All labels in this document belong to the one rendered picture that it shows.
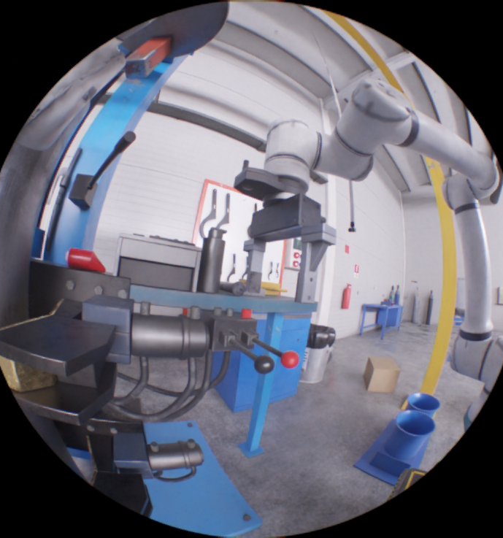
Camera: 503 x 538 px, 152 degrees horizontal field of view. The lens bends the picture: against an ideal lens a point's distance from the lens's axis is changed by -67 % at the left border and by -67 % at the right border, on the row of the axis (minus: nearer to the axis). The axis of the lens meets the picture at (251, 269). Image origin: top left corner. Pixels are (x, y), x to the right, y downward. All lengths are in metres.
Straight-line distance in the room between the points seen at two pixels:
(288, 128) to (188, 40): 0.88
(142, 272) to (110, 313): 0.17
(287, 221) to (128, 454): 0.73
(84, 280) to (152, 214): 1.95
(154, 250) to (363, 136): 0.52
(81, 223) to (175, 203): 1.82
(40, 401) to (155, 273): 0.41
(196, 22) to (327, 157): 0.93
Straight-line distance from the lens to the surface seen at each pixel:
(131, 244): 0.52
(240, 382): 1.57
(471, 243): 0.79
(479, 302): 0.80
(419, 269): 10.52
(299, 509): 1.25
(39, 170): 0.46
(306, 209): 0.28
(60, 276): 0.57
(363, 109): 0.32
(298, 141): 0.37
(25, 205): 0.44
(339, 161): 0.39
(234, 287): 0.59
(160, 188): 2.54
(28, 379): 0.32
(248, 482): 1.29
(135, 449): 0.71
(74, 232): 0.81
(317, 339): 2.13
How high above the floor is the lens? 1.11
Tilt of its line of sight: 4 degrees up
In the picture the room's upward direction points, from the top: 7 degrees clockwise
